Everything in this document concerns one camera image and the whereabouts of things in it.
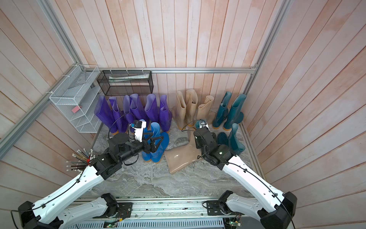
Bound black mesh wall basket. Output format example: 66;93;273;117
97;70;154;96

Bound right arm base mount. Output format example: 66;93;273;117
202;190;235;216

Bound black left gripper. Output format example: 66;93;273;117
119;132;165;163

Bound beige rain boot large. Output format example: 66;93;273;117
172;91;186;130

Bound beige rain boot lying small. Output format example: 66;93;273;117
165;130;202;175

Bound purple rain boot back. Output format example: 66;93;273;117
159;94;172;132

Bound aluminium frame rails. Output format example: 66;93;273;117
1;1;291;184

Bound pink eraser block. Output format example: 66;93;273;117
71;106;81;114

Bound blue rain boot front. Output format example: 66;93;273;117
151;122;169;163

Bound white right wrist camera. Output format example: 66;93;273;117
195;120;209;129

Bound paper sheet in basket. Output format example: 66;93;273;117
108;74;150;83

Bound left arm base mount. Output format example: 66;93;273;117
95;193;133;219

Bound blue rain boot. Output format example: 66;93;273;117
139;119;153;162
151;122;169;163

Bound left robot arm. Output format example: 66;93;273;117
17;132;169;229

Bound white wire wall shelf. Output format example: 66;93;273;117
50;65;103;134

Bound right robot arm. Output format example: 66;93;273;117
193;127;297;229

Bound teal rain boot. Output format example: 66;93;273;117
194;119;229;146
212;91;232;129
228;123;246;155
223;94;246;131

